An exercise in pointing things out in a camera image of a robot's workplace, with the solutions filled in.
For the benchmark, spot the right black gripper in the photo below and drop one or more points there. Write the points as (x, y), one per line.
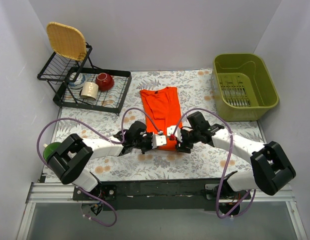
(184, 143)

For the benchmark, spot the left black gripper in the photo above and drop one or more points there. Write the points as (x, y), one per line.
(147, 143)

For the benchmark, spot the orange t shirt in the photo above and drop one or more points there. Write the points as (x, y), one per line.
(163, 107)

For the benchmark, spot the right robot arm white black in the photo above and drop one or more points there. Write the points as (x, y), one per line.
(270, 170)

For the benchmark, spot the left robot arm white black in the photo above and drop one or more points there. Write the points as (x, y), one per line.
(69, 158)

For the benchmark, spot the floral patterned table cloth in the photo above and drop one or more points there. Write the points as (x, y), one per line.
(194, 90)

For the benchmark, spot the dark red bowl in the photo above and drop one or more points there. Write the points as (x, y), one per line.
(104, 81)

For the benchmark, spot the olive green plastic tub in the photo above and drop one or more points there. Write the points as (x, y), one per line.
(242, 87)

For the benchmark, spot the cream ceramic mug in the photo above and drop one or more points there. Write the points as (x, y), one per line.
(89, 91)

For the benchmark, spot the blue white patterned bowl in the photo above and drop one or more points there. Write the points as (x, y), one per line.
(78, 83)

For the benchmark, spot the green cup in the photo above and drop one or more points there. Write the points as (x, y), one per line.
(49, 149)

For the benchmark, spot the woven yellow rattan tray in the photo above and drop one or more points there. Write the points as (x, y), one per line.
(66, 41)

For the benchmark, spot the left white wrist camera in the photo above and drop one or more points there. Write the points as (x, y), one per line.
(158, 141)

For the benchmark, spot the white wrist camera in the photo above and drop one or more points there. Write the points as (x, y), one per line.
(158, 141)
(174, 133)

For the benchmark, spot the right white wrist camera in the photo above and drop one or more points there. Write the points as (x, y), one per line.
(174, 133)

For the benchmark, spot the black mounting base plate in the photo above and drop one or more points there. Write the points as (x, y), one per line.
(158, 194)

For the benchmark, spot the black wire dish rack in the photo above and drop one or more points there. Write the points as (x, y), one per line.
(59, 71)

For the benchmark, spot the aluminium rail frame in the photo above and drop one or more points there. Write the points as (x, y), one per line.
(59, 193)

